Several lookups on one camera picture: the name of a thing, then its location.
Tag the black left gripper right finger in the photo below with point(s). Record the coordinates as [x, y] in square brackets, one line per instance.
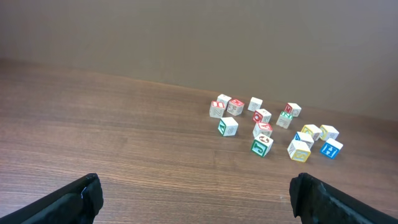
[316, 202]

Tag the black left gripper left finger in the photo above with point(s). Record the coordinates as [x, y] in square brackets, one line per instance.
[77, 202]

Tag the violin picture white block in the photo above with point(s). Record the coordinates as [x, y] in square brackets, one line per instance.
[298, 151]

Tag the blue letter X block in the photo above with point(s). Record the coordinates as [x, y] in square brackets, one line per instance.
[331, 148]

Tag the number four yellow block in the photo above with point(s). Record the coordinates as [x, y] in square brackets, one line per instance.
[304, 137]

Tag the soccer ball picture block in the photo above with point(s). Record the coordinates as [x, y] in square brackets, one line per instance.
[262, 145]

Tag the red letter A block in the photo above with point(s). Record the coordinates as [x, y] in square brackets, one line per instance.
[262, 128]

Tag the white red sided block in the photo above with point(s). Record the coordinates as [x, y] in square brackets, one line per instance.
[228, 126]

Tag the letter K white block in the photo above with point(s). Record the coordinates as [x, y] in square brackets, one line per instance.
[312, 130]

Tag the yarn ball white block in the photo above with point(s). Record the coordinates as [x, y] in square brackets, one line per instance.
[328, 132]

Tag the green letter N block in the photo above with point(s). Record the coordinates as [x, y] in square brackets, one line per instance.
[284, 120]

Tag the far white number block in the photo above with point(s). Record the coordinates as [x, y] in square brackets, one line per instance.
[293, 109]

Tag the shell picture white block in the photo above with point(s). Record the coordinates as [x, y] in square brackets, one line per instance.
[262, 116]

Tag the blue sided white block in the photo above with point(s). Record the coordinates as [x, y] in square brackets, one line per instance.
[254, 104]

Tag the red letter M block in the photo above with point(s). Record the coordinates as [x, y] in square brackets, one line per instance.
[235, 107]

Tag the red letter I block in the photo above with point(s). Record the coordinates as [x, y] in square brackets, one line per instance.
[217, 109]

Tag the plain white corner block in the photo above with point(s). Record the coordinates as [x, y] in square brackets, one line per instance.
[224, 99]

